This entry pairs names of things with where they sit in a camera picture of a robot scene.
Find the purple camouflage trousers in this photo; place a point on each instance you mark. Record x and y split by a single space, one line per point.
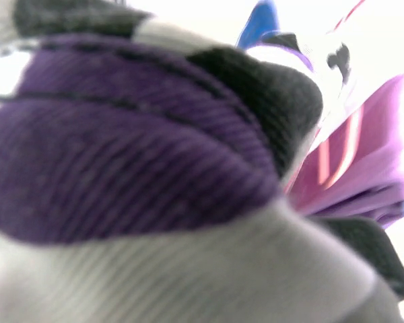
144 168

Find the blue white patterned trousers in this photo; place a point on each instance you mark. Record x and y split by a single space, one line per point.
262 21

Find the lilac purple trousers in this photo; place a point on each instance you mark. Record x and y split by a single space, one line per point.
373 185

